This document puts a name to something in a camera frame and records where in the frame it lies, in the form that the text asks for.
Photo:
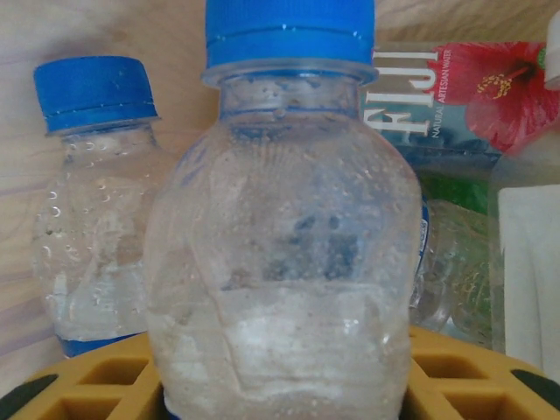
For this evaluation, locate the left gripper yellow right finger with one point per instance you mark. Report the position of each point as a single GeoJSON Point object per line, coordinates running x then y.
{"type": "Point", "coordinates": [472, 389]}

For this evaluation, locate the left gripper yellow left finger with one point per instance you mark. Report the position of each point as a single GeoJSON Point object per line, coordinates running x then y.
{"type": "Point", "coordinates": [87, 385]}

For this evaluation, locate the white label bottle white cap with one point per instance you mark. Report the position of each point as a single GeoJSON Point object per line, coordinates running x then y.
{"type": "Point", "coordinates": [529, 262]}

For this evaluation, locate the small white-blue label water bottle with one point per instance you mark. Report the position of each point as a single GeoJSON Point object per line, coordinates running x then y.
{"type": "Point", "coordinates": [284, 219]}

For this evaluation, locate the small blue label water bottle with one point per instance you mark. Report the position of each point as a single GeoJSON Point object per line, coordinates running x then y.
{"type": "Point", "coordinates": [96, 87]}

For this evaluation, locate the square Fiji water bottle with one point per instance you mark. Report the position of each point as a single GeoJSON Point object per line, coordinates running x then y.
{"type": "Point", "coordinates": [459, 87]}

